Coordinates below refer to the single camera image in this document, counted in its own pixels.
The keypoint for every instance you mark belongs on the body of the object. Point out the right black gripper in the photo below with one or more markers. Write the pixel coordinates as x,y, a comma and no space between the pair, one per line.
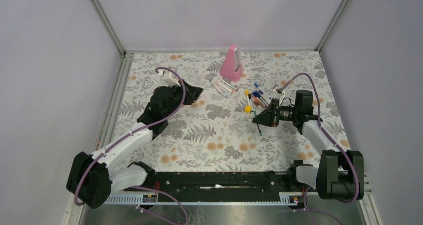
268,116

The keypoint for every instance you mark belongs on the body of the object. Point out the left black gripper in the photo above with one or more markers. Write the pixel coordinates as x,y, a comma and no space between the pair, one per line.
192,94

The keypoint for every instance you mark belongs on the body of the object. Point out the dark green marker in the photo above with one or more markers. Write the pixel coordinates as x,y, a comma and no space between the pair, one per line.
259,129

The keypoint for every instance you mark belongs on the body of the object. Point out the red brown capped marker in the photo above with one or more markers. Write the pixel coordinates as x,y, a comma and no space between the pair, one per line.
259,105

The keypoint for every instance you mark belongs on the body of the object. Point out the blue capped white marker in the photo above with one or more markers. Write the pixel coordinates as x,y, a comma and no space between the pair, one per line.
218,89

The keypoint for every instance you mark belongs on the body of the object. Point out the magenta capped white marker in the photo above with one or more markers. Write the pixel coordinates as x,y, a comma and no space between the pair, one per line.
229,85

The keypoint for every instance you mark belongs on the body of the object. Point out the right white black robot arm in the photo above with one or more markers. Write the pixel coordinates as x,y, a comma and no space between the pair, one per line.
340,173

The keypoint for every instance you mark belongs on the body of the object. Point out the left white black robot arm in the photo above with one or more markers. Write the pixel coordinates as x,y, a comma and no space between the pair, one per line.
93,177

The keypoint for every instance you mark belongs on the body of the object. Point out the yellow cube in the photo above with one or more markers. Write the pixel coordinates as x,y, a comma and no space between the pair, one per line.
248,109

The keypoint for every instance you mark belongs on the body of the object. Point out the floral table mat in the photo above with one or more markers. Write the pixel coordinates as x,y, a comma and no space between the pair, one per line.
215,133

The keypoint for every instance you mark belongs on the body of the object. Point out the pink metronome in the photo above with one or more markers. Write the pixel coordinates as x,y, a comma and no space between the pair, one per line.
232,68

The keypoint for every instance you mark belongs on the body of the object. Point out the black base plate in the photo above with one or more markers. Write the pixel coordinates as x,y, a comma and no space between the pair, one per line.
226,187

